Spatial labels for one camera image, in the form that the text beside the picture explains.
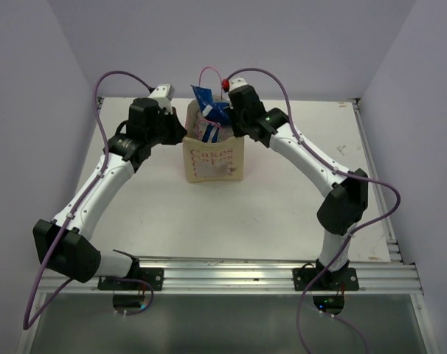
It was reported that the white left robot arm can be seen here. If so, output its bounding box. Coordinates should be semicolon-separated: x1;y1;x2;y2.
33;96;187;290

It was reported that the beige Cakes paper bag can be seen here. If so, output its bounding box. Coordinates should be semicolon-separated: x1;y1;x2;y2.
181;66;246;184

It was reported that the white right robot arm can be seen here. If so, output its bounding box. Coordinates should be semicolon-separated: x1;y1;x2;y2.
228;77;368;290

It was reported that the blue chips bag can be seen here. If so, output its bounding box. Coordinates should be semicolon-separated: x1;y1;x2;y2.
191;86;234;143

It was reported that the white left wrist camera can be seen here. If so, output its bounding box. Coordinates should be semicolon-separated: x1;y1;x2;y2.
148;83;175;113

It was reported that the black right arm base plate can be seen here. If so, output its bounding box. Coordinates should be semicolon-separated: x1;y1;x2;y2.
292;265;360;291

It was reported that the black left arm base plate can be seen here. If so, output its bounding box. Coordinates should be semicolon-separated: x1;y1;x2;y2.
97;267;164;291

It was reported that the aluminium table edge rail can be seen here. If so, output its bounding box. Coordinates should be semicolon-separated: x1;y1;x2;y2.
35;254;423;296

